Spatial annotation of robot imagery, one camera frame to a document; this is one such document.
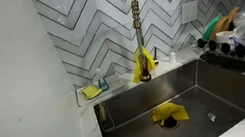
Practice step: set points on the black dish drying rack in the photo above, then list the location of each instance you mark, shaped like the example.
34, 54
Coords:
226, 55

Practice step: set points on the stainless steel sink basin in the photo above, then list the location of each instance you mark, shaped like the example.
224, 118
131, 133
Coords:
195, 100

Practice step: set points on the yellow sponge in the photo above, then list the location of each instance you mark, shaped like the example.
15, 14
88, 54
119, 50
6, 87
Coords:
91, 91

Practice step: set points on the clear soap dispenser bottle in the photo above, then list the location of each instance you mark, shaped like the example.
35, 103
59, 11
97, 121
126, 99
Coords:
102, 83

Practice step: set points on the gold spring kitchen faucet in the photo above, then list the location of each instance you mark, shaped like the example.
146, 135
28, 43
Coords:
137, 23

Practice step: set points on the white wall outlet plate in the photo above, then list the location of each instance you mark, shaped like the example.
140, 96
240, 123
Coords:
189, 12

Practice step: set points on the sink drain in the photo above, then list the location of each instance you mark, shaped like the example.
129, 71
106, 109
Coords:
170, 124

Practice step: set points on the wooden cutting board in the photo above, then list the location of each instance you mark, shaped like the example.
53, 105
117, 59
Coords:
224, 23

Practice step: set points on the small white bottle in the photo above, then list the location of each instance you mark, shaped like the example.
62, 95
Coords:
172, 57

